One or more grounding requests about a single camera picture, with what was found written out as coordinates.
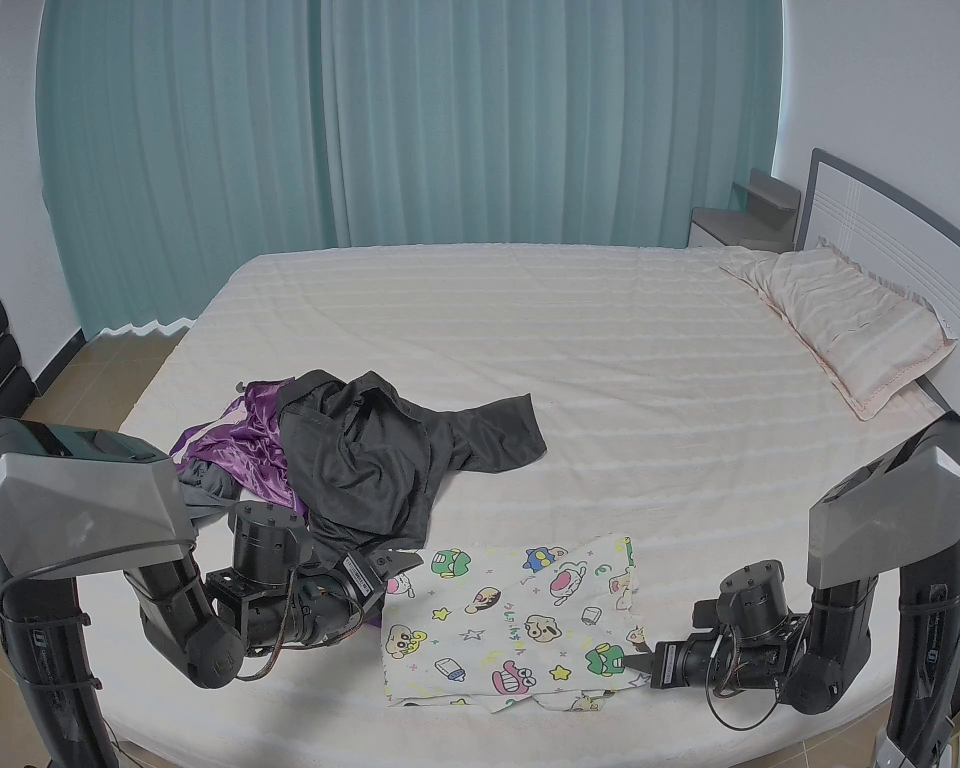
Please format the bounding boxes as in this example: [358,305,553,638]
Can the black shirt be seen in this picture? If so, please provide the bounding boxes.
[276,369,549,552]

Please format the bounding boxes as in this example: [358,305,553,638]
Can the dark grey garment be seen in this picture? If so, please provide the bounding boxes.
[176,457,245,530]

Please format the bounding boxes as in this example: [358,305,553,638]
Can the grey bedside table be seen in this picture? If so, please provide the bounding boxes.
[690,166,802,252]

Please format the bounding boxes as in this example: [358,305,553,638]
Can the pale pink striped pillow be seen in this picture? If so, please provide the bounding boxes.
[720,238,960,423]

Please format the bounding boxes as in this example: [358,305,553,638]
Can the white printed pyjama top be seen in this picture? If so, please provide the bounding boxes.
[381,532,654,714]

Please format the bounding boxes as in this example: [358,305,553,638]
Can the blue-green curtain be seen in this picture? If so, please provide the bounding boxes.
[318,0,785,249]
[37,0,339,339]

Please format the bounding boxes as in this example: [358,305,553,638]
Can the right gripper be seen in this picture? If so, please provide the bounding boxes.
[648,636,723,691]

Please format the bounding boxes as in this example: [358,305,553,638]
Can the black cable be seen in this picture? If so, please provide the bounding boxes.
[231,622,300,684]
[703,675,790,734]

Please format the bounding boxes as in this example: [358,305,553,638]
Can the purple satin garment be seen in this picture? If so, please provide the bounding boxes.
[168,378,309,519]

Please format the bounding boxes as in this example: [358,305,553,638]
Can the bed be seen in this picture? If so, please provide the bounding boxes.
[75,147,960,762]

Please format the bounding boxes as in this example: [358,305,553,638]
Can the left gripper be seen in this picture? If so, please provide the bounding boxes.
[318,551,390,624]

